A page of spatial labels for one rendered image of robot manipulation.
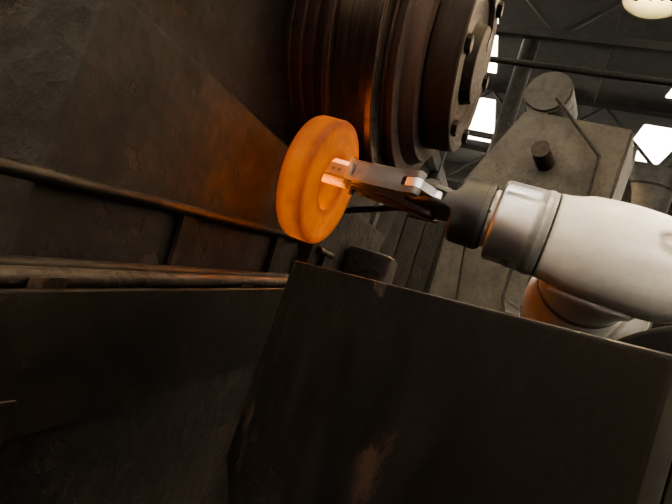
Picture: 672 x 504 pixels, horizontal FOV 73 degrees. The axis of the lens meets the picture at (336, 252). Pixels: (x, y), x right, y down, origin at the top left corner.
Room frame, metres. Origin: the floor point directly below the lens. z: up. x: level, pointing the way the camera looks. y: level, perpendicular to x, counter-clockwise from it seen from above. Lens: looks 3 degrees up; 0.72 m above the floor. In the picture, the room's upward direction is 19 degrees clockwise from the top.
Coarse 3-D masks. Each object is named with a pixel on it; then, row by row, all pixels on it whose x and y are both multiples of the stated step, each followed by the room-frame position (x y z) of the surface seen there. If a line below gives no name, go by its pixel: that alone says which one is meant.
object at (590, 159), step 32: (544, 96) 3.28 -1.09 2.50; (512, 128) 3.31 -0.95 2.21; (544, 128) 3.19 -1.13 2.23; (576, 128) 3.07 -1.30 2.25; (608, 128) 2.97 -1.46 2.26; (512, 160) 3.27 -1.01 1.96; (544, 160) 2.98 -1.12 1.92; (576, 160) 3.04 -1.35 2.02; (608, 160) 2.93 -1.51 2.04; (576, 192) 3.01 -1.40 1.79; (608, 192) 2.90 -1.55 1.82; (448, 256) 3.41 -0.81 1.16; (480, 256) 3.28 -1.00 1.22; (448, 288) 3.34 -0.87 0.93; (480, 288) 3.24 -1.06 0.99; (512, 288) 3.28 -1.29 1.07
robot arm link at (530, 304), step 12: (528, 288) 0.57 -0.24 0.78; (528, 300) 0.56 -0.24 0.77; (540, 300) 0.53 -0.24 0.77; (528, 312) 0.57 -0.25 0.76; (540, 312) 0.54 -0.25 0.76; (552, 312) 0.51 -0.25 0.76; (552, 324) 0.53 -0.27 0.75; (564, 324) 0.51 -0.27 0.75; (624, 324) 0.52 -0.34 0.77; (636, 324) 0.53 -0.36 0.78; (648, 324) 0.53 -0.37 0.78; (600, 336) 0.52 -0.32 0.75; (612, 336) 0.52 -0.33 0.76; (624, 336) 0.54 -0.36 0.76
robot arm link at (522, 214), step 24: (504, 192) 0.45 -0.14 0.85; (528, 192) 0.45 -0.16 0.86; (552, 192) 0.45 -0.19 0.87; (504, 216) 0.44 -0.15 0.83; (528, 216) 0.43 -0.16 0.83; (552, 216) 0.43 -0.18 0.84; (480, 240) 0.48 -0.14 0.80; (504, 240) 0.45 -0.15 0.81; (528, 240) 0.44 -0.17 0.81; (504, 264) 0.47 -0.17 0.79; (528, 264) 0.45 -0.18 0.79
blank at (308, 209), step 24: (312, 120) 0.51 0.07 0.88; (336, 120) 0.51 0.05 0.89; (312, 144) 0.48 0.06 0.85; (336, 144) 0.52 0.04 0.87; (288, 168) 0.49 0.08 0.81; (312, 168) 0.49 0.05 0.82; (288, 192) 0.49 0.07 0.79; (312, 192) 0.51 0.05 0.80; (336, 192) 0.58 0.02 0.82; (288, 216) 0.51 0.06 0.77; (312, 216) 0.53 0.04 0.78; (336, 216) 0.60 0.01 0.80; (312, 240) 0.56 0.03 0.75
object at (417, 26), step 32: (416, 0) 0.57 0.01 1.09; (416, 32) 0.58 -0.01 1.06; (384, 64) 0.58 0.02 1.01; (416, 64) 0.60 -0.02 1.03; (384, 96) 0.61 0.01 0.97; (416, 96) 0.63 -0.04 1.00; (384, 128) 0.64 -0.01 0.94; (416, 128) 0.68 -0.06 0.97; (384, 160) 0.71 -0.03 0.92; (416, 160) 0.75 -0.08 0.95
